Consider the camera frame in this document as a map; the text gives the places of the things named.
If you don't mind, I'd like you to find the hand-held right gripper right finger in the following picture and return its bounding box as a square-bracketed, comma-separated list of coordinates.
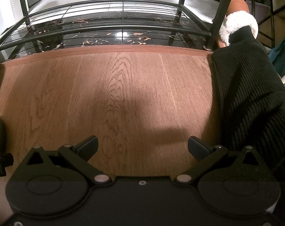
[176, 136, 263, 184]

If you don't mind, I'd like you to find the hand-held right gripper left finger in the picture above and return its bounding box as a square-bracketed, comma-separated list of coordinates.
[26, 135, 110, 185]

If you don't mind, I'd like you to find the black metal shoe rack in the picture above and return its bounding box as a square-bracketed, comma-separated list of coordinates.
[0, 0, 238, 60]

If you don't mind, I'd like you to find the black ribbed pants leg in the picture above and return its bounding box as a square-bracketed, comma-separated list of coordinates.
[212, 38, 285, 177]

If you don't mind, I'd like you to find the black sock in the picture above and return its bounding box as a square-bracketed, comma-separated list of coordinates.
[228, 27, 254, 46]

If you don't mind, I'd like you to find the teal curtain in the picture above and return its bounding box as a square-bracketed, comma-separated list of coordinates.
[268, 26, 285, 87]

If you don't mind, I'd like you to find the orange fur-lined slipper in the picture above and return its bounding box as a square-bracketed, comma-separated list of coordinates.
[216, 0, 259, 48]

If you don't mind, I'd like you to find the purple storage box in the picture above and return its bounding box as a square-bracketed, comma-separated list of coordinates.
[245, 0, 272, 32]

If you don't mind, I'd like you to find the black metal frame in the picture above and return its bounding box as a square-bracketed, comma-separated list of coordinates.
[237, 0, 285, 49]

